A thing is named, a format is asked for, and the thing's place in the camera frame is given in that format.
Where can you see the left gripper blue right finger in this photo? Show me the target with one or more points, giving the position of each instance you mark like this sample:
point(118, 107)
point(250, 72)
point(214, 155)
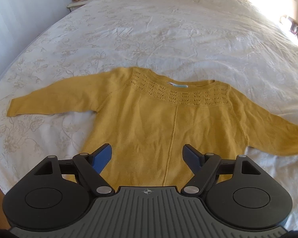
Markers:
point(204, 168)

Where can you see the white floral bedspread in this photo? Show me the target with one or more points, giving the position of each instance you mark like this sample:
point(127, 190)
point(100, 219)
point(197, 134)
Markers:
point(186, 40)

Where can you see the mustard yellow knit sweater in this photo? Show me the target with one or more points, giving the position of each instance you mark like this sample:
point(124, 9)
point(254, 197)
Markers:
point(148, 118)

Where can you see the dark object on right nightstand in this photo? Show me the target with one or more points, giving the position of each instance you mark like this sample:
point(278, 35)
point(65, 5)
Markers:
point(294, 28)

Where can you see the white nightstand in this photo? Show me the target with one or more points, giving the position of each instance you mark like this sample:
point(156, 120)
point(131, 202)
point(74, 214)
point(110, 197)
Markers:
point(75, 5)

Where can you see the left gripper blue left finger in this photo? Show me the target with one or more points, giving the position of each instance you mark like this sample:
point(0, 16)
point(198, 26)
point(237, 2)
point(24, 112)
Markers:
point(89, 168)

